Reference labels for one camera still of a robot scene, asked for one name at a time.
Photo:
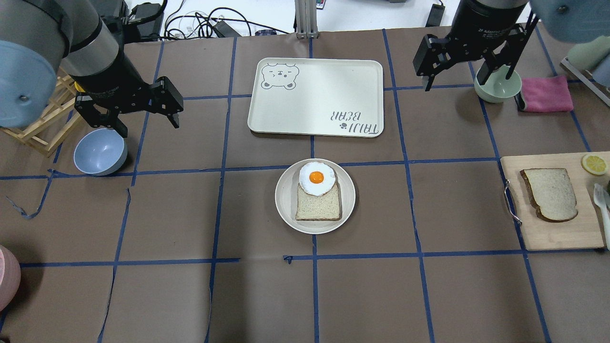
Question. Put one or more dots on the fried egg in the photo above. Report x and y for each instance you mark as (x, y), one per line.
(317, 178)

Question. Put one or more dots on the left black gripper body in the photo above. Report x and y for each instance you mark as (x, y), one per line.
(110, 82)

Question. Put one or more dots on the bread slice from board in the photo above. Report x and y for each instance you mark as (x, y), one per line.
(551, 193)

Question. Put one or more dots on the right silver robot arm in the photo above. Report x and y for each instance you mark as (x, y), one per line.
(575, 21)

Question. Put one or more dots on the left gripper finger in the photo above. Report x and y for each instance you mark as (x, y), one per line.
(173, 117)
(111, 121)

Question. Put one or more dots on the pink bowl with ice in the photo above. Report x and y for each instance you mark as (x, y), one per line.
(10, 276)

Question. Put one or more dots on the cream bear tray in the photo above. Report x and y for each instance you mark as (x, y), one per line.
(329, 97)

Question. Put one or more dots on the aluminium frame post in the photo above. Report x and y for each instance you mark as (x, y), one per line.
(306, 19)

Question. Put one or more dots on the wooden dish rack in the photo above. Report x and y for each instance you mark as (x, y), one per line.
(56, 122)

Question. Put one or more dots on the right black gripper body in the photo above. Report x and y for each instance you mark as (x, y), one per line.
(482, 23)

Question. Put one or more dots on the black power adapter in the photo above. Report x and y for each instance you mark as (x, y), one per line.
(436, 15)

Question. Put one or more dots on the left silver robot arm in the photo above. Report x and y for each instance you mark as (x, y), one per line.
(40, 36)

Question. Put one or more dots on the pink cloth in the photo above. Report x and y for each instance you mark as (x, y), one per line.
(544, 95)

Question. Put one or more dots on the blue bowl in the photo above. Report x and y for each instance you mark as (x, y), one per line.
(101, 152)

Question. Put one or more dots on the white plastic knife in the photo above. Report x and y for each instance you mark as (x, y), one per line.
(599, 200)

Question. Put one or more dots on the green bowl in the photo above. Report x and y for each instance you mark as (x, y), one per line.
(497, 88)

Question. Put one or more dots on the wooden cutting board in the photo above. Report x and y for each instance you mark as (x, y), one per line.
(585, 231)

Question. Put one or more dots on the bread slice on plate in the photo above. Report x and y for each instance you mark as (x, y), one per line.
(326, 207)

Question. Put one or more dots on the lemon half slice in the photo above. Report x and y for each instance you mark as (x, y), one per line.
(594, 164)

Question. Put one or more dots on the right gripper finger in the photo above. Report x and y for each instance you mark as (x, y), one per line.
(512, 52)
(428, 81)

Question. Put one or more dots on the cream round plate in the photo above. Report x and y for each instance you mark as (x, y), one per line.
(286, 198)

